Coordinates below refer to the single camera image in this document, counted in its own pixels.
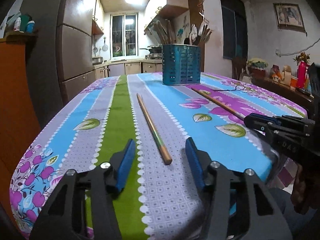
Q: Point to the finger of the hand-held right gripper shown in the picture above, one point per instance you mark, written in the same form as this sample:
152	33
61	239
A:
267	119
255	125

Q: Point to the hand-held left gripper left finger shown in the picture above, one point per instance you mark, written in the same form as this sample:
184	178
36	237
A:
126	162

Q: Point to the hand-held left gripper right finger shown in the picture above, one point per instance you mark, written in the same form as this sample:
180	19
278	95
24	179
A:
193	162

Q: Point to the wooden chopstick green band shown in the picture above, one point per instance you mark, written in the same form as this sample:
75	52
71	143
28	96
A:
153	127

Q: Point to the blue perforated utensil holder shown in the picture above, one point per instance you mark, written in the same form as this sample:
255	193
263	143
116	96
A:
181	65

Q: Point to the bundle of wooden chopsticks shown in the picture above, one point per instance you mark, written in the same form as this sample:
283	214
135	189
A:
165	33

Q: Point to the person's right hand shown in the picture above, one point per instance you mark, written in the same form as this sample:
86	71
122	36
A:
306	187

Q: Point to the dark wooden sideboard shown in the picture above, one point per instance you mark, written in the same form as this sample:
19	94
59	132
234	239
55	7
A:
282	90

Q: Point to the orange cup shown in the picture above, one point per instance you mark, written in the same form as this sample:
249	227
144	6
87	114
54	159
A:
293	82

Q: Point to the floral striped tablecloth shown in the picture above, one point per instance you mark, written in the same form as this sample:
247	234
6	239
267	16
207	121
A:
175	120

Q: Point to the glass jar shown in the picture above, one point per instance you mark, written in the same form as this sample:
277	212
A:
275	71

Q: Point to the beige carton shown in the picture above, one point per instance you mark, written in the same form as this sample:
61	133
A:
286	72

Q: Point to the potted yellow flowers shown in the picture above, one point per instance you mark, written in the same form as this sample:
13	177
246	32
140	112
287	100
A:
257	65

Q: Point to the red thermos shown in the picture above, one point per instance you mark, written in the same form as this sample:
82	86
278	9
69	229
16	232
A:
302	74

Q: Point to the wooden chair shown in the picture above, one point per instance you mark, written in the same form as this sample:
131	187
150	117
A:
238	67

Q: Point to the person's leg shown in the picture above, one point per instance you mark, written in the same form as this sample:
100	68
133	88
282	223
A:
285	205

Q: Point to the dried flower bunch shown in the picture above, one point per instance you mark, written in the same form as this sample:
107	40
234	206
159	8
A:
302	56

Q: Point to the lower kitchen cabinets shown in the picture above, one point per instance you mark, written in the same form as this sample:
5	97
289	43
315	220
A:
130	68

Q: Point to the dark curtained window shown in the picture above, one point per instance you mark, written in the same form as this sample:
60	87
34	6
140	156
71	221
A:
233	28

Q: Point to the metal countertop appliance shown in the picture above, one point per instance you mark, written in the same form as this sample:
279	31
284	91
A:
98	60

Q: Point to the hanging plastic bag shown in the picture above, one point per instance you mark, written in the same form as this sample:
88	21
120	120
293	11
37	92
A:
203	25

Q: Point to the hanging strainer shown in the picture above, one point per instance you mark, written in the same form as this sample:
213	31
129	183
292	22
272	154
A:
105	47

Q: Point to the frying pan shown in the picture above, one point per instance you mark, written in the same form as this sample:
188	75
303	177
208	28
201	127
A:
153	48

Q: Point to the hanging ladle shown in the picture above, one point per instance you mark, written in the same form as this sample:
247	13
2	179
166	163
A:
95	48

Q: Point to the brown refrigerator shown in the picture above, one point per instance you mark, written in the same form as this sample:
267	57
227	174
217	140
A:
75	50

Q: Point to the kitchen window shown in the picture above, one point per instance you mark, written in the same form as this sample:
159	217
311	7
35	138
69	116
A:
124	36

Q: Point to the wooden side cabinet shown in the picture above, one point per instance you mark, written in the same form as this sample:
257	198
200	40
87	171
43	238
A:
15	85

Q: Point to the range hood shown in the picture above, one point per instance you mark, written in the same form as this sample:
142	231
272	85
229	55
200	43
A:
151	28

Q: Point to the white jar blue label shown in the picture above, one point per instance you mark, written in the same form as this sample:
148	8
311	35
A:
30	27

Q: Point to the green cup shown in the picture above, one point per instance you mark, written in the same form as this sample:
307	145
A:
24	23

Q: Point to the small white bottle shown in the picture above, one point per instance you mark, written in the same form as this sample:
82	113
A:
17	25

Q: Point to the framed wall picture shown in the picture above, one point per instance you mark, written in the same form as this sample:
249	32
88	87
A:
288	15

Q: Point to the wall cabinet above hood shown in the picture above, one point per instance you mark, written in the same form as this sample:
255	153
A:
172	3

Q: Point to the wall cabinet beside refrigerator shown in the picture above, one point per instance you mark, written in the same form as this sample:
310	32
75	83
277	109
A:
98	15

